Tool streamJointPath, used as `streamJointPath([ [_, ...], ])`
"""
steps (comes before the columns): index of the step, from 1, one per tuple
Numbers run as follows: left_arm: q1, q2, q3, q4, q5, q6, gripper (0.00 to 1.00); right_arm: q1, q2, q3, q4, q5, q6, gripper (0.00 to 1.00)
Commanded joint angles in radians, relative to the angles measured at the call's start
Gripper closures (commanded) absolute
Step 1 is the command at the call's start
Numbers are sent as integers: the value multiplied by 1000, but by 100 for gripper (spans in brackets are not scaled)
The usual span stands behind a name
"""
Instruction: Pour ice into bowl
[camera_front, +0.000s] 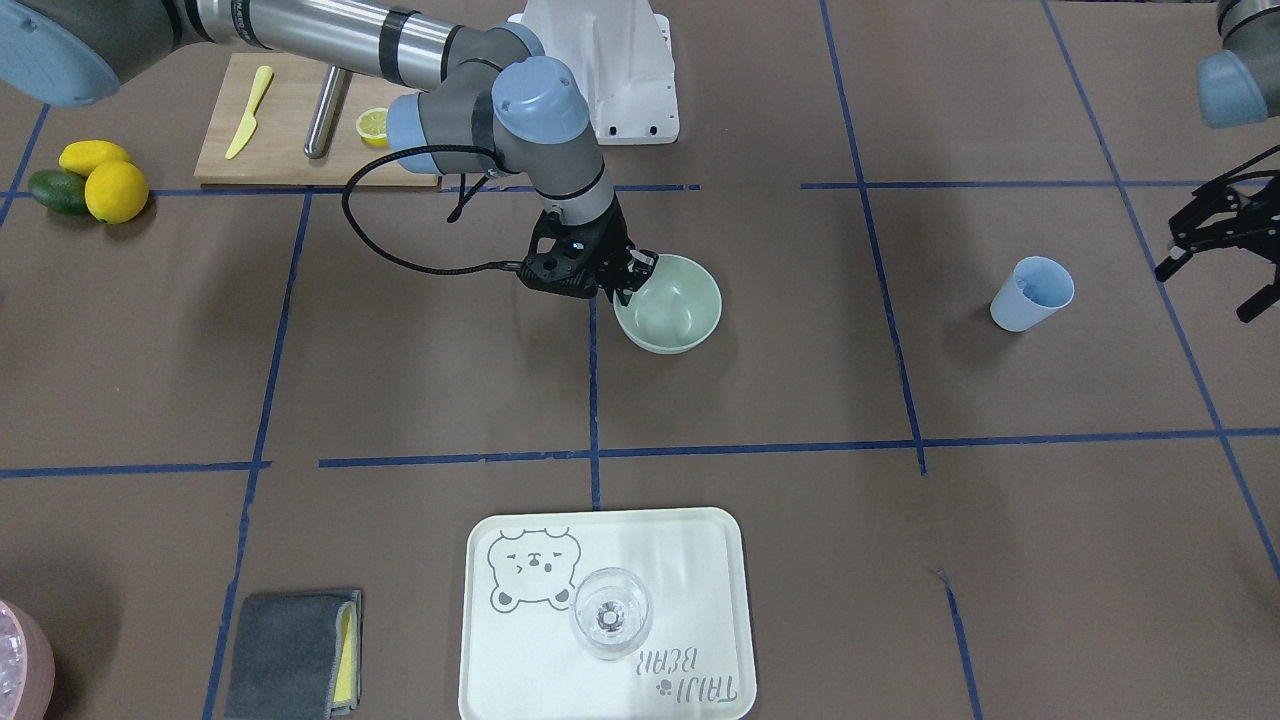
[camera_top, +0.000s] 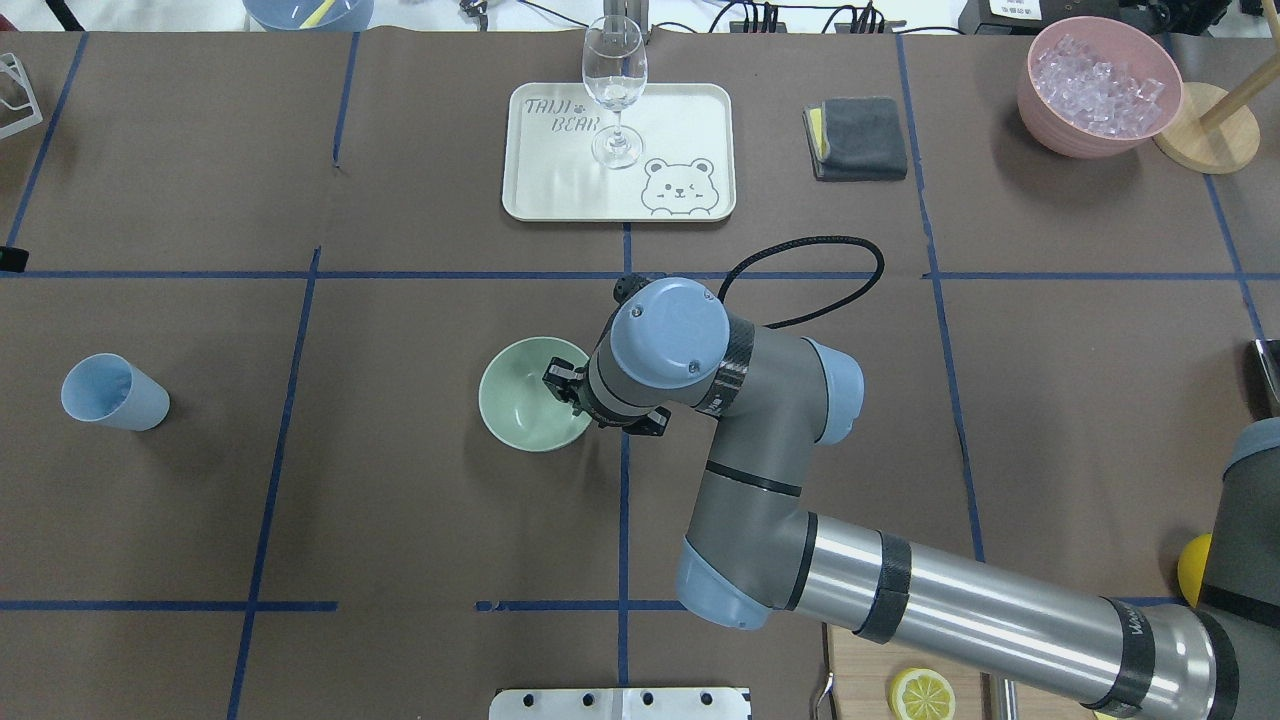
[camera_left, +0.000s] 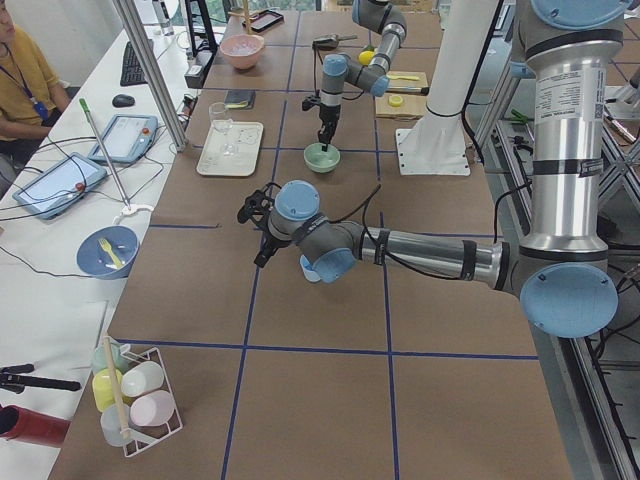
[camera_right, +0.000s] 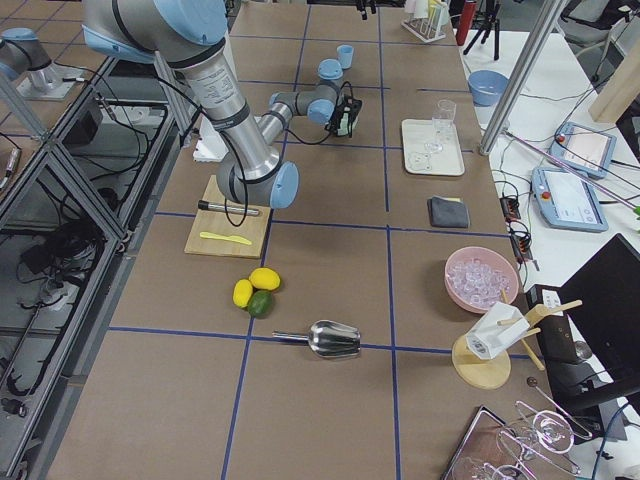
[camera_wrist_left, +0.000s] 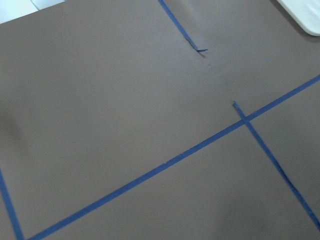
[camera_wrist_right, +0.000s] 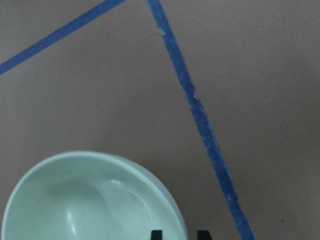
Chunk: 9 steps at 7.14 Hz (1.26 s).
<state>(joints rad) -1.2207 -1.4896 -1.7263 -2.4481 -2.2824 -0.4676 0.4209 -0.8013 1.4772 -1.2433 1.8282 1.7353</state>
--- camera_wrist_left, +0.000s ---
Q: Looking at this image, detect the cream bear tray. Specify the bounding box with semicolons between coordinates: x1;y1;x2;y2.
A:
277;0;320;37

